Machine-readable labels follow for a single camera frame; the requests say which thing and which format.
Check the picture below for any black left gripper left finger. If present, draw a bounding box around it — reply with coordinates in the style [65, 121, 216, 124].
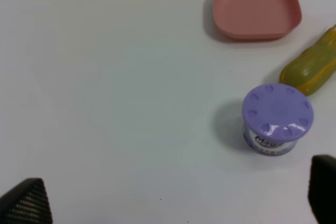
[1, 178, 53, 224]

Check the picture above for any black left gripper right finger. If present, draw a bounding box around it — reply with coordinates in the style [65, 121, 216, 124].
[308, 155, 335, 224]

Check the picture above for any pink square plate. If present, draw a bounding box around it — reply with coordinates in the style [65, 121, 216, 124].
[213, 0, 302, 41]

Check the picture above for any toy corn cob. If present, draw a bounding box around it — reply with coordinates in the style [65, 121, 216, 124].
[279, 26, 335, 96]

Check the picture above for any purple-lidded air freshener jar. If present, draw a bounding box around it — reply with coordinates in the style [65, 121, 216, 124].
[242, 83, 314, 156]

